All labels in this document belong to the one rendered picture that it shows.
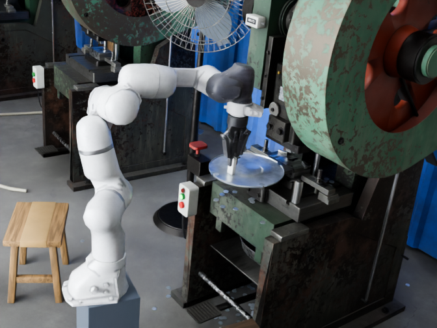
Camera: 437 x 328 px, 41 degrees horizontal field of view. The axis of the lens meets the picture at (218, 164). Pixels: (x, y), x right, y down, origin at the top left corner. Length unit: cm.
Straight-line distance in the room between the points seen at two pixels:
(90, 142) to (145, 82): 25
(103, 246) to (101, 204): 18
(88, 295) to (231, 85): 85
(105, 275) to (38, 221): 79
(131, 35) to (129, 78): 150
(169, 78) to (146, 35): 150
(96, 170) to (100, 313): 51
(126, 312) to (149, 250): 107
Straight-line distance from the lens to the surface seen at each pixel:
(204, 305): 252
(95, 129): 180
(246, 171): 221
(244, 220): 231
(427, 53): 187
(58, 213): 280
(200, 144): 247
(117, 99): 175
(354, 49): 168
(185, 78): 203
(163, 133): 387
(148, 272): 296
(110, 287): 203
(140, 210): 348
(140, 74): 183
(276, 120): 224
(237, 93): 200
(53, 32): 526
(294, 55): 171
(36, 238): 262
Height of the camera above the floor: 173
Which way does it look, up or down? 25 degrees down
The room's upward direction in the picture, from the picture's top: 6 degrees clockwise
